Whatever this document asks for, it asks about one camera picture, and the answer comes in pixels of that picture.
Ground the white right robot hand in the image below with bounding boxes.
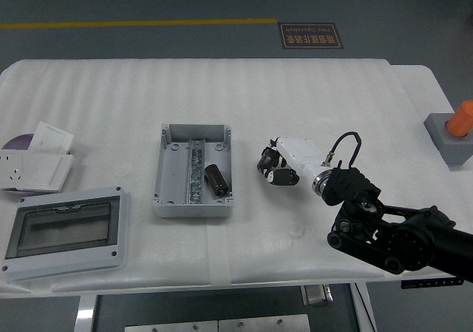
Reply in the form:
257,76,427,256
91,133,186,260
257,136,325,186

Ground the black printed cylindrical battery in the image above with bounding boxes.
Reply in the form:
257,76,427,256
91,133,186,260
259,151,275,171

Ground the dark brown cylindrical battery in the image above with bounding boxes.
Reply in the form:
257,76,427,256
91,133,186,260
203,163,229,197

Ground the grey open junction box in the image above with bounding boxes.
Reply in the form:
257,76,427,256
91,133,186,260
152,123,237,219

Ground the white foam mat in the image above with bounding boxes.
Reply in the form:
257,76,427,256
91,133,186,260
0,58,407,296

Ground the black floor sign orange text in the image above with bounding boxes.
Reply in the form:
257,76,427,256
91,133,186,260
277,22,345,50

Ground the grey block base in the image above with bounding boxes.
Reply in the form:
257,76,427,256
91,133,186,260
423,112,473,169

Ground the orange cylinder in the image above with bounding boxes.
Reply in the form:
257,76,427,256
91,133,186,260
445,101,473,138

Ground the white table leg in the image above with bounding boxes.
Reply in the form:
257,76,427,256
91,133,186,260
350,282,378,332
73,294,99,332

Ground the grey metal plate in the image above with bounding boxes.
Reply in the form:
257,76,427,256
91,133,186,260
217,314,310,332
124,319,219,332

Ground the black table control panel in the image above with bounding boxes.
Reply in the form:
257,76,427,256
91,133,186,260
401,277,466,291

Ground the grey cover with clear window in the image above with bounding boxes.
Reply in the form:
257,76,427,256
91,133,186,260
0,186,131,283

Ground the purple disc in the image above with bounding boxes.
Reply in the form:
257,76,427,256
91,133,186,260
1,134,37,197

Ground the metal mounting rail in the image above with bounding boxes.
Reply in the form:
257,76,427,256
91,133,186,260
184,138,206,205

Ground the metal bracket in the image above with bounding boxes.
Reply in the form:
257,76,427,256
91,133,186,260
300,285,334,308

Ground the white switch panel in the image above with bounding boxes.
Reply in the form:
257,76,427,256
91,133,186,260
28,121,75,155
21,152,75,194

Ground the white wall socket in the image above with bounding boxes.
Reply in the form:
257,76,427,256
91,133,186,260
0,150,35,191

